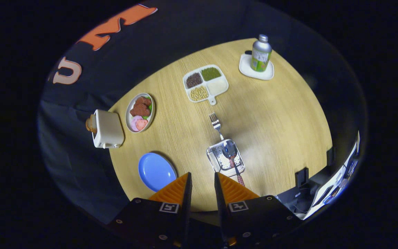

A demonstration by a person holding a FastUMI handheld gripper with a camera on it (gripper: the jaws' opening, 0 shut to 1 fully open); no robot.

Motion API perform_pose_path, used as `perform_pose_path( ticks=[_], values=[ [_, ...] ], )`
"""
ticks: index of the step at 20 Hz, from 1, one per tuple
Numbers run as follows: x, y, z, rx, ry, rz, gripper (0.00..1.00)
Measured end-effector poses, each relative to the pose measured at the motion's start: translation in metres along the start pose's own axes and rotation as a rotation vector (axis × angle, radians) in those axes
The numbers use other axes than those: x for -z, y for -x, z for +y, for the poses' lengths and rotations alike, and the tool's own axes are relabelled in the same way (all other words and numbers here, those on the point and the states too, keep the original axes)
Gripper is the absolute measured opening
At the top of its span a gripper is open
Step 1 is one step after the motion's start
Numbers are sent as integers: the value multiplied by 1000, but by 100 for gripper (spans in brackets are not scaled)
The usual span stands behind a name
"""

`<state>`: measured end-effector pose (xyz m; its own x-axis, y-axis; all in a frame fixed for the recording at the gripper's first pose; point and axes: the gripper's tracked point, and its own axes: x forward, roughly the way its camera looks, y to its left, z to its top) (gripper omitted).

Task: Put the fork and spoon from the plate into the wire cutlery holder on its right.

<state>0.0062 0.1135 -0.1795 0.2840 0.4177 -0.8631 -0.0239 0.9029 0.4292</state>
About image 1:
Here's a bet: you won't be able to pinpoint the white oval food plate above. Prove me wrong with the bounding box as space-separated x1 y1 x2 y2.
125 92 155 133

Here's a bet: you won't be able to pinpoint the spoon with red checked handle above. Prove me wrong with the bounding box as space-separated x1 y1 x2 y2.
222 140 245 187

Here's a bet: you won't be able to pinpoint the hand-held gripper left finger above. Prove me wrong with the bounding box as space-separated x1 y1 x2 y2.
107 172 193 249

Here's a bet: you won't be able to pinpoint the white divided dish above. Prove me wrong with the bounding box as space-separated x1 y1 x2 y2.
183 64 229 106

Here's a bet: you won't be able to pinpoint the brown toast slices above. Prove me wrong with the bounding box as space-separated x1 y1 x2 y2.
85 114 98 133

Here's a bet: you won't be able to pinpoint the fork with red checked handle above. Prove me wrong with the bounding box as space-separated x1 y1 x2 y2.
209 112 225 141

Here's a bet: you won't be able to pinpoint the green mung beans pile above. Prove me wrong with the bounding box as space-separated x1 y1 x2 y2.
201 67 222 82

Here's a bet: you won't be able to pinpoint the black bracket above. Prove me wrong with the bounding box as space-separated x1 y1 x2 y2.
295 167 310 189

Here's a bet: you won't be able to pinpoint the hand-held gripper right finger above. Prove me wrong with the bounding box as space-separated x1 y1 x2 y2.
214 172 303 248

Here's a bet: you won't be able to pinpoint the dark red beans pile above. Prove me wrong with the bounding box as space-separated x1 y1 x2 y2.
186 72 203 88

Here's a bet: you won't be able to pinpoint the blue round plate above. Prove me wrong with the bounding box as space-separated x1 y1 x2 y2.
138 152 178 192

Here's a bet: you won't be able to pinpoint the cream white toaster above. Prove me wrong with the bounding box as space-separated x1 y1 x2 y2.
92 109 125 149

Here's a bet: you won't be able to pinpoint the brown steak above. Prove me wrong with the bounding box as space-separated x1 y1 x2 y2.
130 96 152 117

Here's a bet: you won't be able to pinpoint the yellow soybeans pile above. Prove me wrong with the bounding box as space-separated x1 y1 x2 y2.
190 86 209 101

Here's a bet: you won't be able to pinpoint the steel cutlery basket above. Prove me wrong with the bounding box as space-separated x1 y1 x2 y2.
206 139 246 177

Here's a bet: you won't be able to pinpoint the green label metal bottle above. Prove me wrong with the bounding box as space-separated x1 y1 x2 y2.
250 34 273 72

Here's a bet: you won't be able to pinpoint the pale pink ham slice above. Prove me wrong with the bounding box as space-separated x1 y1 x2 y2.
130 115 144 132

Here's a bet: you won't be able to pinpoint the small white saucer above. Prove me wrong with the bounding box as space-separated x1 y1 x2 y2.
239 52 275 81

